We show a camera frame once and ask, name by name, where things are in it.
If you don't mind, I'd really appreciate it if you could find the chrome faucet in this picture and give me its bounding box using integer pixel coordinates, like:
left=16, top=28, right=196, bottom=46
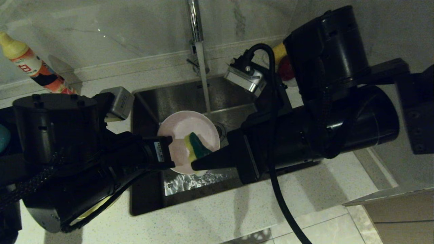
left=186, top=0, right=211, bottom=77

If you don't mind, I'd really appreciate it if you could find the yellow pear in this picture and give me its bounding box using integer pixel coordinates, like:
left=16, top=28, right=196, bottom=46
left=273, top=42, right=288, bottom=65

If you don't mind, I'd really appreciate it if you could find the stainless steel sink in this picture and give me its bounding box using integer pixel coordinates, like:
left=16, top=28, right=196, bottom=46
left=130, top=69, right=320, bottom=216

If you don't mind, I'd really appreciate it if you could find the dark red apple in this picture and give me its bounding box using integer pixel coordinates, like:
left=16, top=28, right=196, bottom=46
left=279, top=56, right=298, bottom=82

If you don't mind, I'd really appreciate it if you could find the metal sink drain strainer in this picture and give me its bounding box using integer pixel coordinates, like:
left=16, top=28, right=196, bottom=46
left=214, top=122, right=226, bottom=142

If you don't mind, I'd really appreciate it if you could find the light wooden cabinet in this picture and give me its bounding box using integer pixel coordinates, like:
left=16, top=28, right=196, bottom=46
left=341, top=186, right=434, bottom=244

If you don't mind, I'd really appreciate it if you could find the yellow plastic bowl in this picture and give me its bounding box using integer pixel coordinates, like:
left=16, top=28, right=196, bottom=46
left=70, top=195, right=117, bottom=226

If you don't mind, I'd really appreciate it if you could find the pink plastic bowl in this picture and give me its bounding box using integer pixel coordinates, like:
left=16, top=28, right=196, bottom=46
left=157, top=110, right=221, bottom=175

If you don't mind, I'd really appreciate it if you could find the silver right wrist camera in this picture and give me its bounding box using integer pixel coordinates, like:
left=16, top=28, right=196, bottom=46
left=224, top=58, right=267, bottom=99

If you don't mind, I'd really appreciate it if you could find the blue plastic bowl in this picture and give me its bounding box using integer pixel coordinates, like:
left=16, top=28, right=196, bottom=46
left=0, top=124, right=11, bottom=153

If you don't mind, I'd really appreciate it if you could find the yellow detergent bottle red label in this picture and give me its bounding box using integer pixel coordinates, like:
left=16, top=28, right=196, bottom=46
left=0, top=31, right=77, bottom=95

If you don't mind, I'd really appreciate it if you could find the yellow and green sponge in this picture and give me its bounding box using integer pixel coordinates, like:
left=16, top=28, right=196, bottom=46
left=184, top=132, right=213, bottom=177

